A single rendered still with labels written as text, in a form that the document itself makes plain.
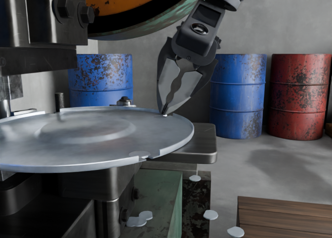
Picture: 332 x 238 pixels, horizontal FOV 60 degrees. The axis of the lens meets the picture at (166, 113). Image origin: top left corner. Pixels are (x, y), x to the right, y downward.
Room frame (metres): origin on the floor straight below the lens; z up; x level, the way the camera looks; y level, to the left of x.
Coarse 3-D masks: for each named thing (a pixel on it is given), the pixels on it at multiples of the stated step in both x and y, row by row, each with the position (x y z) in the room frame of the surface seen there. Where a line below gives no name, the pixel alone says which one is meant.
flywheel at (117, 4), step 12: (96, 0) 0.72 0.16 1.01; (108, 0) 0.72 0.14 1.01; (120, 0) 0.71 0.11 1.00; (132, 0) 0.71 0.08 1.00; (144, 0) 0.71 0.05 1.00; (156, 0) 0.72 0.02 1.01; (168, 0) 0.79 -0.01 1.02; (96, 12) 0.72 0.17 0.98; (108, 12) 0.72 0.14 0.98; (120, 12) 0.72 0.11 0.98; (132, 12) 0.75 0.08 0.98; (144, 12) 0.79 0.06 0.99
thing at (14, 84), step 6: (0, 78) 0.38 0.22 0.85; (6, 78) 0.38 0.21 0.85; (12, 78) 0.39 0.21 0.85; (18, 78) 0.40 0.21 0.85; (0, 84) 0.38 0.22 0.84; (6, 84) 0.38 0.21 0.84; (12, 84) 0.39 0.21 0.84; (18, 84) 0.40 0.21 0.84; (0, 90) 0.38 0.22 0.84; (6, 90) 0.38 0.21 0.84; (12, 90) 0.39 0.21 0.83; (18, 90) 0.40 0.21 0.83; (0, 96) 0.38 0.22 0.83; (6, 96) 0.38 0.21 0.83; (12, 96) 0.39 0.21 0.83; (18, 96) 0.40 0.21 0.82
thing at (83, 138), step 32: (0, 128) 0.38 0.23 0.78; (32, 128) 0.38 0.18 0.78; (64, 128) 0.36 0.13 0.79; (96, 128) 0.36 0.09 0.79; (128, 128) 0.37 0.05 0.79; (160, 128) 0.38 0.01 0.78; (192, 128) 0.37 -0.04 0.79; (0, 160) 0.26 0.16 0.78; (32, 160) 0.26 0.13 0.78; (64, 160) 0.26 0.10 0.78; (96, 160) 0.26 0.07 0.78; (128, 160) 0.25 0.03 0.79
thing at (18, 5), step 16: (0, 0) 0.31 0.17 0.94; (16, 0) 0.32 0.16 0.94; (32, 0) 0.34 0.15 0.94; (48, 0) 0.34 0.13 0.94; (64, 0) 0.34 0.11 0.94; (80, 0) 0.41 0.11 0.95; (0, 16) 0.31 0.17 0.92; (16, 16) 0.32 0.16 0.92; (32, 16) 0.34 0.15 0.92; (48, 16) 0.33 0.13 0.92; (64, 16) 0.35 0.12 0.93; (80, 16) 0.40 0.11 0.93; (0, 32) 0.32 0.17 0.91; (16, 32) 0.32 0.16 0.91; (32, 32) 0.34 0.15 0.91; (48, 32) 0.33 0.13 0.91; (64, 32) 0.36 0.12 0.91; (80, 32) 0.40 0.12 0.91; (64, 48) 0.42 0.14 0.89
